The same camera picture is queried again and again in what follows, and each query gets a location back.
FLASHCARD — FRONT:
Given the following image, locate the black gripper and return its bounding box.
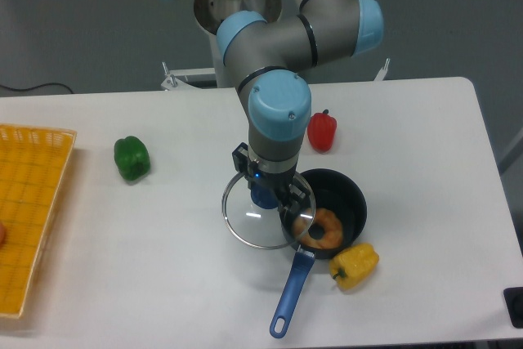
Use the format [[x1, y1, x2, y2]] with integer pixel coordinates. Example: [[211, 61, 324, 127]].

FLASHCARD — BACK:
[[232, 142, 307, 222]]

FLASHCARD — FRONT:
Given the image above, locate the glass pot lid blue knob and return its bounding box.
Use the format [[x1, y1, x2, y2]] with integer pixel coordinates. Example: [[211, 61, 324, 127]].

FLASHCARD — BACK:
[[221, 173, 316, 250]]

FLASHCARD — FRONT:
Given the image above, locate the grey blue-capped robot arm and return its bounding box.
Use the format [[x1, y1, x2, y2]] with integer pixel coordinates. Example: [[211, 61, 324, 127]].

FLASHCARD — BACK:
[[194, 0, 384, 213]]

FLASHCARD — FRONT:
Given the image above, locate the red bell pepper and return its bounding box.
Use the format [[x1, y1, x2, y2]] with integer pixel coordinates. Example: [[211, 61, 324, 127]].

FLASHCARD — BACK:
[[307, 109, 337, 153]]

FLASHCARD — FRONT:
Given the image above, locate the glazed donut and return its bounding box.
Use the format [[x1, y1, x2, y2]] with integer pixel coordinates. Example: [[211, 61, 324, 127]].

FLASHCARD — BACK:
[[291, 208, 344, 250]]

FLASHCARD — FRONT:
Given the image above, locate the yellow bell pepper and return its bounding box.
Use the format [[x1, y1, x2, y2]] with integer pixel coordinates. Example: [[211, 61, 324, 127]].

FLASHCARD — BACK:
[[329, 243, 379, 291]]

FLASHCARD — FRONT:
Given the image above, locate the green bell pepper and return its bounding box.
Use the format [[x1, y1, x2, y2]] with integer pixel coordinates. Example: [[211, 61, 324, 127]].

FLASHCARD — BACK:
[[114, 136, 151, 182]]

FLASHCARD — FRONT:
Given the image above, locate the yellow woven basket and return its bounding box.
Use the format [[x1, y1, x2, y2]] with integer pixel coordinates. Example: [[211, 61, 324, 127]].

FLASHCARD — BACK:
[[1, 123, 77, 319]]

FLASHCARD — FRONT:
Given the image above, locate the black device at table edge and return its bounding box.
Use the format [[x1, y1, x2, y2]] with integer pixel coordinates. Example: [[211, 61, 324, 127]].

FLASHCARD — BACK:
[[503, 287, 523, 329]]

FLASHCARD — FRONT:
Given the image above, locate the dark pot with blue handle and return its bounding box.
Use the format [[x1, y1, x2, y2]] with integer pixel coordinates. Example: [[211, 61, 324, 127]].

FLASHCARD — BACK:
[[269, 168, 367, 338]]

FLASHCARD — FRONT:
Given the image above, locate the left metal bracket bolt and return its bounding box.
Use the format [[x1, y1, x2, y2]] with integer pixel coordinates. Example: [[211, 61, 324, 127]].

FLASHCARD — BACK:
[[161, 61, 177, 91]]

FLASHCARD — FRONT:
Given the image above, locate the black cable on floor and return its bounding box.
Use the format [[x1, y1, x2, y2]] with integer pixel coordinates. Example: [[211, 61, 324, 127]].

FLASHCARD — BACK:
[[0, 83, 75, 95]]

